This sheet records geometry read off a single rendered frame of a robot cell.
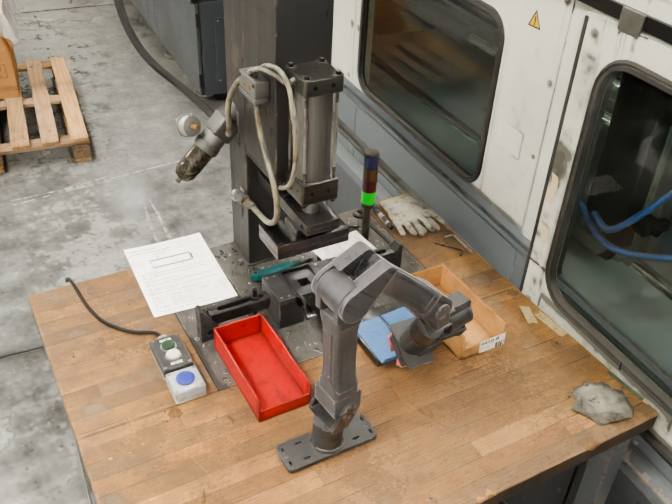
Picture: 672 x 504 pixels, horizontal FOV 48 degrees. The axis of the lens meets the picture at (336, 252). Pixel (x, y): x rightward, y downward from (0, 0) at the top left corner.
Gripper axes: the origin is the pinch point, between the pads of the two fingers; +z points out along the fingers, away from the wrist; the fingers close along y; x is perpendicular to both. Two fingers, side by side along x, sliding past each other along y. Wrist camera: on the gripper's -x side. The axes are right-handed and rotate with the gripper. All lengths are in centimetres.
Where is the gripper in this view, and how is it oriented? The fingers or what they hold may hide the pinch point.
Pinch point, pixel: (397, 356)
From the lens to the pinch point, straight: 169.2
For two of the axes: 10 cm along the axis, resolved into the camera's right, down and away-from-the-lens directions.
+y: -3.7, -8.7, 3.2
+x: -8.9, 2.3, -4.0
